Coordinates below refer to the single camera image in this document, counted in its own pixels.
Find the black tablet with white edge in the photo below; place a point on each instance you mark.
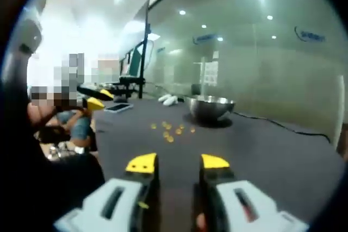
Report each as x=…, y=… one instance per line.
x=118, y=107

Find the grey worn chest device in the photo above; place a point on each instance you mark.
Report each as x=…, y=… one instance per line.
x=31, y=35

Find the dark grey table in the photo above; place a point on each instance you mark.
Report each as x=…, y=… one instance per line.
x=190, y=156

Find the stainless steel bowl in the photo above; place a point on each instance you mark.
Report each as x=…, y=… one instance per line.
x=209, y=108

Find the paper notices on glass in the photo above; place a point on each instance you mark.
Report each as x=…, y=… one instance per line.
x=210, y=73

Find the white handheld controller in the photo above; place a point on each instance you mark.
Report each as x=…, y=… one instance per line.
x=171, y=101
x=165, y=98

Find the yellow QQ candies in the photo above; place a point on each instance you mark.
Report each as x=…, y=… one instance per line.
x=166, y=125

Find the person's right hand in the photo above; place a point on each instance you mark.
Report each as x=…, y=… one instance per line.
x=201, y=221

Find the black camera stand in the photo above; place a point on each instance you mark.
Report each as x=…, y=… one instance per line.
x=144, y=61

